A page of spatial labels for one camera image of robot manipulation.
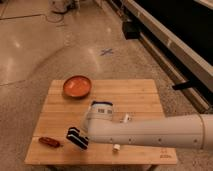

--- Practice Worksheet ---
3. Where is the white plastic bottle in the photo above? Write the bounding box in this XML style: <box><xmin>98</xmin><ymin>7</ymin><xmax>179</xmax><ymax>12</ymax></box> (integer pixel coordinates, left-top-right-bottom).
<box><xmin>113</xmin><ymin>113</ymin><xmax>131</xmax><ymax>153</ymax></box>

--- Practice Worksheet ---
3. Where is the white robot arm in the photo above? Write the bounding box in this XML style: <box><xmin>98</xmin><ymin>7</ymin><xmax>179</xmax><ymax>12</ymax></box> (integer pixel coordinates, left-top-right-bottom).
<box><xmin>82</xmin><ymin>101</ymin><xmax>213</xmax><ymax>150</ymax></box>

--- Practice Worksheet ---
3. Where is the wooden table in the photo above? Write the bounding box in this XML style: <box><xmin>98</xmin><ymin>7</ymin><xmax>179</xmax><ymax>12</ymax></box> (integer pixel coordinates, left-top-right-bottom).
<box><xmin>25</xmin><ymin>79</ymin><xmax>177</xmax><ymax>165</ymax></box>

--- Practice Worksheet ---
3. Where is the black box on floor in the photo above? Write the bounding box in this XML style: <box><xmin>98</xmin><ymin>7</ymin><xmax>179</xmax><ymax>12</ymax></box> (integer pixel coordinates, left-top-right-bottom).
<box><xmin>122</xmin><ymin>22</ymin><xmax>140</xmax><ymax>39</ymax></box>

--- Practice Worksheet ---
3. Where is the orange bowl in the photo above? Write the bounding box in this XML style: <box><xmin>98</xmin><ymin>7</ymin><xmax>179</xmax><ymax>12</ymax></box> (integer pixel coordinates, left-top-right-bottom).
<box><xmin>63</xmin><ymin>75</ymin><xmax>92</xmax><ymax>98</ymax></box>

